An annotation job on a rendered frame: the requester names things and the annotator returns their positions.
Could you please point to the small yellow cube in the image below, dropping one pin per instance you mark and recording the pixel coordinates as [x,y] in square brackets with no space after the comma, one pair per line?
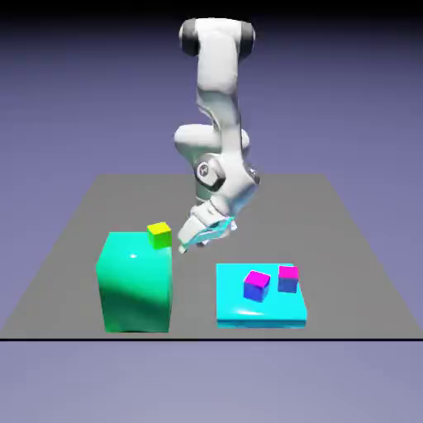
[159,234]

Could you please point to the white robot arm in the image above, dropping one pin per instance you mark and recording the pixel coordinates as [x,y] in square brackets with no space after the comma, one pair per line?
[218,99]

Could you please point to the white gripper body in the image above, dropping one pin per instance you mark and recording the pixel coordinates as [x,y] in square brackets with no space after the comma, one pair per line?
[201,228]

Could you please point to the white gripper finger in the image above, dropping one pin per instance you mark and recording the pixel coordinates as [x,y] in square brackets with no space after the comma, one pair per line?
[202,243]
[182,249]

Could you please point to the small magenta cube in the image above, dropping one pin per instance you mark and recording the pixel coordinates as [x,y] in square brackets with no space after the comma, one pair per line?
[256,286]
[288,279]

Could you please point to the large green box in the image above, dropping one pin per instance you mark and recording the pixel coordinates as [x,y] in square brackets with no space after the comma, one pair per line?
[135,284]

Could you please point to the large cyan box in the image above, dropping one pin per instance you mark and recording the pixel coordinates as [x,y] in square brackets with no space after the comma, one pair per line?
[261,307]

